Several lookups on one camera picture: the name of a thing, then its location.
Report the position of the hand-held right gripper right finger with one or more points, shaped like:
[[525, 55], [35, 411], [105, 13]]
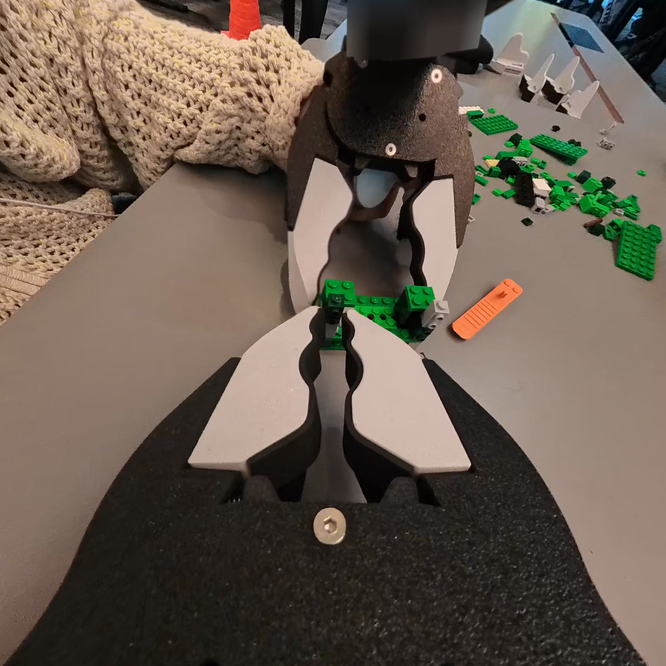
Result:
[[406, 406]]

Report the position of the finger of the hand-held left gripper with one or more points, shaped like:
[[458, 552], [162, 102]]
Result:
[[442, 229], [312, 223]]

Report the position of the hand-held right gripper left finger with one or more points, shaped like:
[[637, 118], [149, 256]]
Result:
[[260, 406]]

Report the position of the green lego model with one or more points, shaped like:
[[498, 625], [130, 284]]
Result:
[[377, 307]]

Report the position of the white lego plate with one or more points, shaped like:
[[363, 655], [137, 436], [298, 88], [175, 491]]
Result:
[[471, 110]]

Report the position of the long green lego plate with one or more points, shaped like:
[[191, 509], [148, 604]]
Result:
[[559, 148]]

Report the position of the pile of loose lego pieces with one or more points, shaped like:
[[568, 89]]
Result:
[[593, 203]]

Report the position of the large notched green lego plate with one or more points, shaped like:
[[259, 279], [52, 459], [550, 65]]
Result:
[[639, 249]]

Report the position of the person's left hand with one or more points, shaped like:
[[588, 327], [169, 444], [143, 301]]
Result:
[[380, 214]]

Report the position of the orange brick separator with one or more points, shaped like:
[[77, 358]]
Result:
[[484, 312]]

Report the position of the black padded headset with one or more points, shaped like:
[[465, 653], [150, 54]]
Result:
[[476, 57]]

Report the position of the orange ridged cone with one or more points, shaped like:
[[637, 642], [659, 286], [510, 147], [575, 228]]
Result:
[[243, 18]]

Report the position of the dark blue mat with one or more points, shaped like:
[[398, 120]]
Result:
[[582, 36]]

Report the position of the person's cream knit sweater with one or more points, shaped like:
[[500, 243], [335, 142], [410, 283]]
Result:
[[41, 249]]

